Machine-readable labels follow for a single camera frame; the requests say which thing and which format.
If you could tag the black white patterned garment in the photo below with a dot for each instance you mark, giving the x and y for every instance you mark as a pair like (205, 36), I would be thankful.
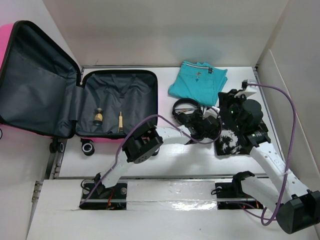
(228, 144)

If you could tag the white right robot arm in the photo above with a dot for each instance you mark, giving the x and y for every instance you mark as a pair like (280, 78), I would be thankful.
(294, 205)

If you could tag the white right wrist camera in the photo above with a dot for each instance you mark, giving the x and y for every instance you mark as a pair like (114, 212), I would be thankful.
(249, 88)

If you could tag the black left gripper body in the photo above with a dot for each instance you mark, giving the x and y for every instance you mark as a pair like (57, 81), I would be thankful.
(211, 134)

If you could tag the pink hard-shell suitcase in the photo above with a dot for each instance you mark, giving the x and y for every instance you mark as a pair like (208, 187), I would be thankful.
(43, 91)

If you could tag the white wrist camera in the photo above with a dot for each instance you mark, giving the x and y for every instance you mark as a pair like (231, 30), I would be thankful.
(249, 88)
(212, 111)

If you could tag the turquoise shorts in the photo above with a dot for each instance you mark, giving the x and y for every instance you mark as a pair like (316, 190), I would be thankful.
(199, 81)

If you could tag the wooden handled razor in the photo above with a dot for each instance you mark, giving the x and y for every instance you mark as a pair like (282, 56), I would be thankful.
(120, 123)

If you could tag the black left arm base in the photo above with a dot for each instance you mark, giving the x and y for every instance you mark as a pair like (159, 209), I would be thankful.
(110, 199)

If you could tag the wooden shaving brush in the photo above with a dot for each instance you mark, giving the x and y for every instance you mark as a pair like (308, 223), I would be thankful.
(98, 118)

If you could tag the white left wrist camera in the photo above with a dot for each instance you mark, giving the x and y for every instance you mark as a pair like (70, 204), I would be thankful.
(212, 111)

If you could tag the aluminium front rail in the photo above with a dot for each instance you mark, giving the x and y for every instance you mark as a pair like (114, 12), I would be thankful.
(213, 177)

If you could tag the black headphones with cable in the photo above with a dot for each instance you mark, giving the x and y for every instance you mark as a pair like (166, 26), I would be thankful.
(186, 110)

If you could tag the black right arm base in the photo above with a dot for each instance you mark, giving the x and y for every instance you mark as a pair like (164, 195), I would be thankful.
(228, 199)

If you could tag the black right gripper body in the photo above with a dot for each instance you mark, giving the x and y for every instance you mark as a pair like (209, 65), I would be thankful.
(233, 105)

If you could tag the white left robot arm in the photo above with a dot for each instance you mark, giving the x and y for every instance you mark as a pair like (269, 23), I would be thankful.
(149, 135)

